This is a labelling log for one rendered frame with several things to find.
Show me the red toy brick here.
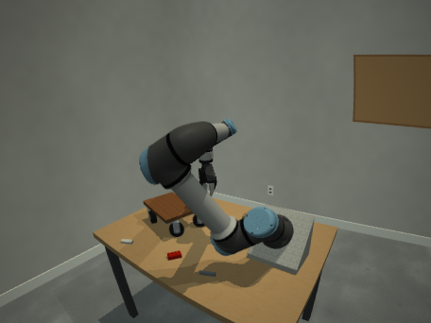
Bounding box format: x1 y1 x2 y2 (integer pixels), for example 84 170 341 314
167 250 182 261

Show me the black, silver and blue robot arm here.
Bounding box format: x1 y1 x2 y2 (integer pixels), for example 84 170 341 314
139 119 293 256

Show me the small grey flat bar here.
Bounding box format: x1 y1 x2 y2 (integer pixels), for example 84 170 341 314
199 270 216 277

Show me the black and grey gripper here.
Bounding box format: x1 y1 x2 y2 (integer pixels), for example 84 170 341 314
198 159 216 196

